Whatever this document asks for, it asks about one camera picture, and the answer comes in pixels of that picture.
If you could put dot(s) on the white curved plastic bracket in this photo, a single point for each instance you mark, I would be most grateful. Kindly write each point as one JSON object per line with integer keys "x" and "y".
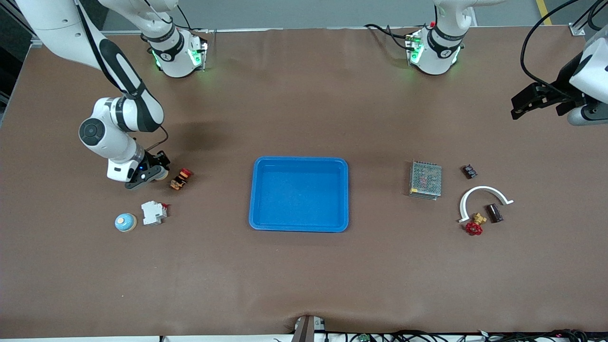
{"x": 484, "y": 189}

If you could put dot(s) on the red and orange button switch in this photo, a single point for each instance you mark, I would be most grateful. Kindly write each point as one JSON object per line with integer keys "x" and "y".
{"x": 180, "y": 179}

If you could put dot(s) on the white circuit breaker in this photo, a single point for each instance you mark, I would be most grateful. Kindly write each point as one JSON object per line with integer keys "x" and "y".
{"x": 153, "y": 213}

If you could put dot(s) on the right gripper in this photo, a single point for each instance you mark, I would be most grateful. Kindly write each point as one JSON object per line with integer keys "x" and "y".
{"x": 153, "y": 161}

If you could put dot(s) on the grey mount bracket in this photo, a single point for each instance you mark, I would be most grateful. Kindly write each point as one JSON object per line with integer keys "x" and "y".
{"x": 306, "y": 330}

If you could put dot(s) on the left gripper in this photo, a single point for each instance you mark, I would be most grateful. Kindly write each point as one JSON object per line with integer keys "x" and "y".
{"x": 566, "y": 79}

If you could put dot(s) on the blue plastic tray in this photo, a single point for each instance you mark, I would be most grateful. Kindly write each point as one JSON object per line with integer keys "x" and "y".
{"x": 299, "y": 194}

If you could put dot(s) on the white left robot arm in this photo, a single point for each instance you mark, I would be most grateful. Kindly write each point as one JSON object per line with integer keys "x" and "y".
{"x": 439, "y": 52}

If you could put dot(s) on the dark capacitor block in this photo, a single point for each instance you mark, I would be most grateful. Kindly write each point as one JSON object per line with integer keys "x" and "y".
{"x": 494, "y": 213}
{"x": 469, "y": 171}

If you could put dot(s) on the aluminium frame profile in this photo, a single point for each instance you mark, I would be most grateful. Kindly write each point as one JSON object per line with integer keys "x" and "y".
{"x": 576, "y": 30}

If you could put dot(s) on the light blue desk bell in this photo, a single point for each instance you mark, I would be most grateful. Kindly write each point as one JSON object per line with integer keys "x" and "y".
{"x": 163, "y": 175}
{"x": 126, "y": 222}

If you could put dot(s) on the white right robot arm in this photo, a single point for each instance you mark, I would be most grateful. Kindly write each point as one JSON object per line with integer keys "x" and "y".
{"x": 57, "y": 28}

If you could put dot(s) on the metal mesh power supply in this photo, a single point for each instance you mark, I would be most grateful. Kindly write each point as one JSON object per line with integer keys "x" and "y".
{"x": 426, "y": 179}

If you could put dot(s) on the brown table mat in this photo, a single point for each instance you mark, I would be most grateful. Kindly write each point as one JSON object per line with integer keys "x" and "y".
{"x": 304, "y": 275}

